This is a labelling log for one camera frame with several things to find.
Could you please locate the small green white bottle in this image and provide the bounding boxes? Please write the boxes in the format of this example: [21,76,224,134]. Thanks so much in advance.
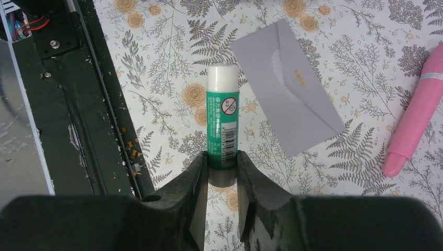
[206,63,240,188]

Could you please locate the pink toy microphone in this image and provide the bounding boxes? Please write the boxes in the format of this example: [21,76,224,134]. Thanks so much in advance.
[382,44,442,177]

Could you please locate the floral table mat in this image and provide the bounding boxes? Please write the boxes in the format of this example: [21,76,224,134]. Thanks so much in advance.
[91,0,443,251]

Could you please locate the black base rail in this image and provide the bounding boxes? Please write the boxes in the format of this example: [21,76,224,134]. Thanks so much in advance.
[1,1,154,199]

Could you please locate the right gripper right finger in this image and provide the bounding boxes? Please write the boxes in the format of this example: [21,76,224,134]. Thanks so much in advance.
[237,151,442,250]

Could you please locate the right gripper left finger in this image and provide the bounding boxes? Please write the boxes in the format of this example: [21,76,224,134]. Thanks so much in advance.
[1,152,208,250]

